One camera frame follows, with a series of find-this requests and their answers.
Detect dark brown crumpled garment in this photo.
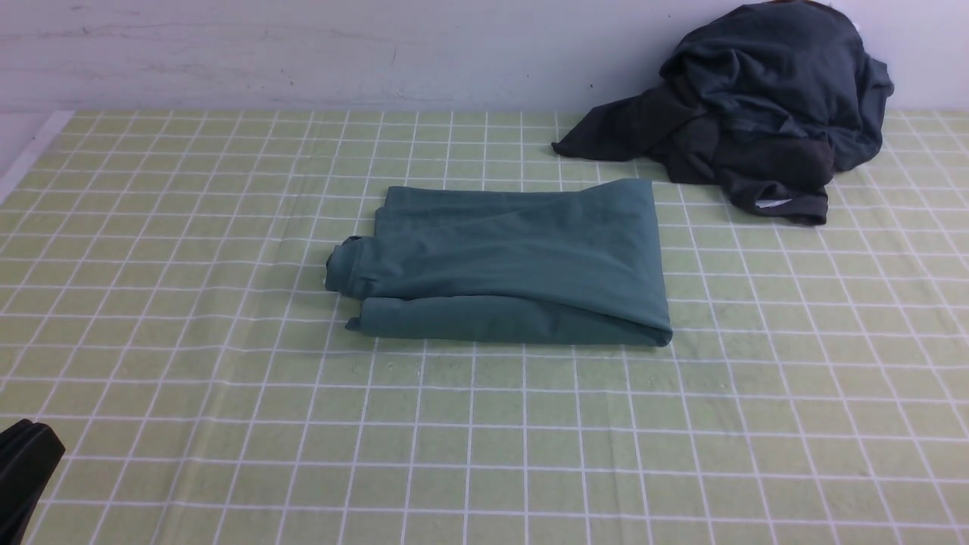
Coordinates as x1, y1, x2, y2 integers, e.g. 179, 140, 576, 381
553, 77, 834, 226

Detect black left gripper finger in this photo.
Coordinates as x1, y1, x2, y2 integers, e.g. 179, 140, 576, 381
1, 419, 66, 544

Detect green checkered tablecloth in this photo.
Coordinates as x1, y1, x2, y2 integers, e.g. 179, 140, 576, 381
1, 111, 968, 544

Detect green long-sleeved shirt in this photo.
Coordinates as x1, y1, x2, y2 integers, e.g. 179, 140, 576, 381
324, 179, 674, 347

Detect dark grey crumpled sweatshirt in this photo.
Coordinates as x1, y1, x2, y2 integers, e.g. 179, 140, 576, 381
659, 1, 894, 170

